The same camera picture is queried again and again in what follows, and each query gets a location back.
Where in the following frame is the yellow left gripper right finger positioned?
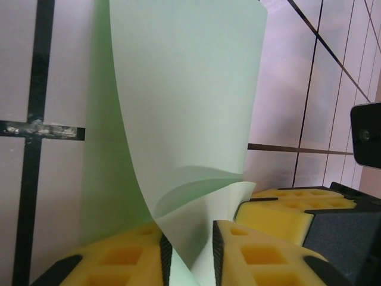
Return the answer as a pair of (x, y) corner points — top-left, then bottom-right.
(213, 219), (355, 286)

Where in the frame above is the light green cloth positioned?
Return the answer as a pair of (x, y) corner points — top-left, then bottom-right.
(79, 0), (268, 286)

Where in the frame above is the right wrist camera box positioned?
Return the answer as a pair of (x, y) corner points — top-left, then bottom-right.
(350, 101), (381, 169)

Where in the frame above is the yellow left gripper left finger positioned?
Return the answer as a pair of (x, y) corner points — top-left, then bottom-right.
(29, 223), (173, 286)

